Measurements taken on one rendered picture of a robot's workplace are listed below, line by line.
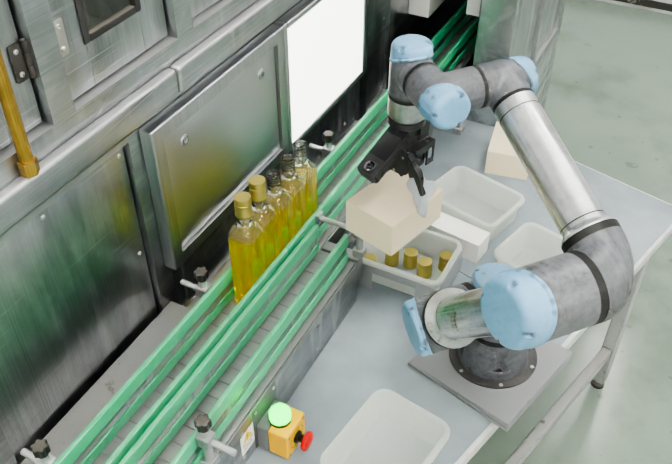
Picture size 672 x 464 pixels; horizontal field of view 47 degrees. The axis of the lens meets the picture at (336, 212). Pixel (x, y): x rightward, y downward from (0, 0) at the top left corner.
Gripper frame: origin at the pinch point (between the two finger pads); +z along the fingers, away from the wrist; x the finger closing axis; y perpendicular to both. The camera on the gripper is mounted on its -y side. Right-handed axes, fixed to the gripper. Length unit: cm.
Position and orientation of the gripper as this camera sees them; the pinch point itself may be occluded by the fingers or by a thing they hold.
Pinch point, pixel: (394, 203)
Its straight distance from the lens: 157.8
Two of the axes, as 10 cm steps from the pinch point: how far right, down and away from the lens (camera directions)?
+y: 6.8, -4.7, 5.7
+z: 0.0, 7.7, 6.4
